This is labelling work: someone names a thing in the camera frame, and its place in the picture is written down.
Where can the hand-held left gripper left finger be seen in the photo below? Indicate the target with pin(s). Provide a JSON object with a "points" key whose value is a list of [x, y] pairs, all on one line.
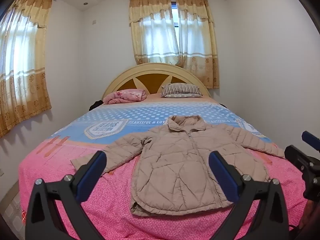
{"points": [[92, 172]]}

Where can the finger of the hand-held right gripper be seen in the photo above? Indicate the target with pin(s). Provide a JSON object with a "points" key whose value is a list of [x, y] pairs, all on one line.
{"points": [[311, 140], [296, 155]]}

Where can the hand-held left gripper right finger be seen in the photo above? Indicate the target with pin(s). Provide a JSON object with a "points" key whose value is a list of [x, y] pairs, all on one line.
{"points": [[221, 170]]}

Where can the beige quilted puffer jacket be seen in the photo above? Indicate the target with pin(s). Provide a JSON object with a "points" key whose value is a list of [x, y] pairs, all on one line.
{"points": [[175, 167]]}

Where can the person's dark red clothing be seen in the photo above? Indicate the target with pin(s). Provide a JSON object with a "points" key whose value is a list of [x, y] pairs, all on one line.
{"points": [[312, 220]]}

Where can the bed with pink blue cover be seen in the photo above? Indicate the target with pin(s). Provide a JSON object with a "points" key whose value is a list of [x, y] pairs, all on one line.
{"points": [[120, 205]]}

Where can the dark item beside bed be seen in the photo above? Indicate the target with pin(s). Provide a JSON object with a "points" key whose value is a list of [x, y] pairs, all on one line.
{"points": [[96, 104]]}

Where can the peach bed sheet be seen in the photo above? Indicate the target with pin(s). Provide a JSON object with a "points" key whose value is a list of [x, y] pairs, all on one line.
{"points": [[212, 100]]}

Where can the folded pink floral blanket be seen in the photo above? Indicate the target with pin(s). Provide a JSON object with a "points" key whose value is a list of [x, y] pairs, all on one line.
{"points": [[125, 96]]}

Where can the striped pillow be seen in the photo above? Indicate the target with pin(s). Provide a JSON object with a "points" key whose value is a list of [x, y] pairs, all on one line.
{"points": [[181, 90]]}

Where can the cream arched wooden headboard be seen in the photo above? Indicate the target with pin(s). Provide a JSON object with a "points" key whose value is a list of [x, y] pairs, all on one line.
{"points": [[150, 78]]}

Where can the wide yellow sheer curtain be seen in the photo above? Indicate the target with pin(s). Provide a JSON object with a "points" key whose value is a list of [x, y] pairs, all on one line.
{"points": [[22, 67]]}

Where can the long yellow sheer curtain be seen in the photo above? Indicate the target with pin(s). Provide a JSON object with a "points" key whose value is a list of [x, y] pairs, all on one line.
{"points": [[197, 37]]}

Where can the short yellow sheer curtain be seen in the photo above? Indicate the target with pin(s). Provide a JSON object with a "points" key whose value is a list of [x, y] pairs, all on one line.
{"points": [[152, 30]]}

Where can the window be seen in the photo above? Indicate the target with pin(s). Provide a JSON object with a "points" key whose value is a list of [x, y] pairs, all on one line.
{"points": [[174, 15]]}

